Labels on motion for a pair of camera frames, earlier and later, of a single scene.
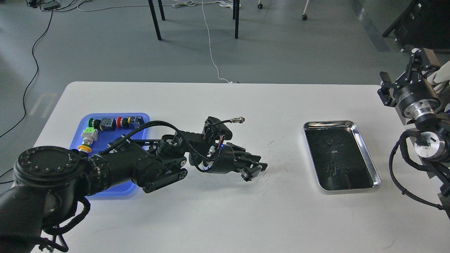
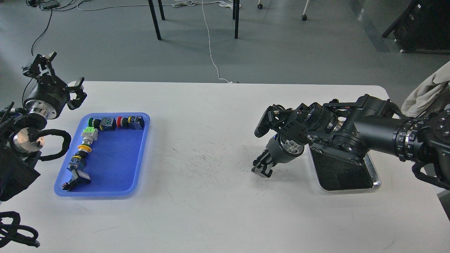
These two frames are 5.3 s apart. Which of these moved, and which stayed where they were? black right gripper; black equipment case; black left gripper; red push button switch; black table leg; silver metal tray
Moved: black right gripper; black left gripper
Stayed: black table leg; black equipment case; silver metal tray; red push button switch
